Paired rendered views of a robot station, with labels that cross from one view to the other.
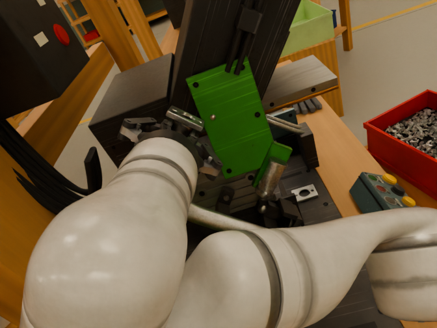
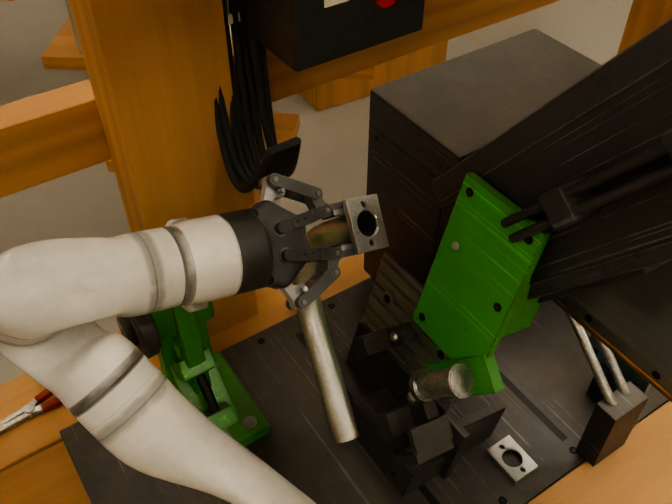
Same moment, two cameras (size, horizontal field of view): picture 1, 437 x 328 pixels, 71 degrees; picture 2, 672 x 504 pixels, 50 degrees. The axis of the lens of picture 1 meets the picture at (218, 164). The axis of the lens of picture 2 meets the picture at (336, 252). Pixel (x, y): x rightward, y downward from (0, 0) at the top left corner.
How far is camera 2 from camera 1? 0.46 m
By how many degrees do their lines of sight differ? 36
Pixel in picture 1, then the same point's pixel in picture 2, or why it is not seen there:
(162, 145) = (214, 245)
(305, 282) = (111, 425)
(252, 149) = (460, 331)
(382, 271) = not seen: outside the picture
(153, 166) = (164, 257)
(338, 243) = (175, 448)
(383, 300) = not seen: outside the picture
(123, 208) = (58, 275)
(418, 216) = not seen: outside the picture
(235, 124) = (468, 284)
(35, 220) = (196, 149)
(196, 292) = (75, 351)
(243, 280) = (75, 375)
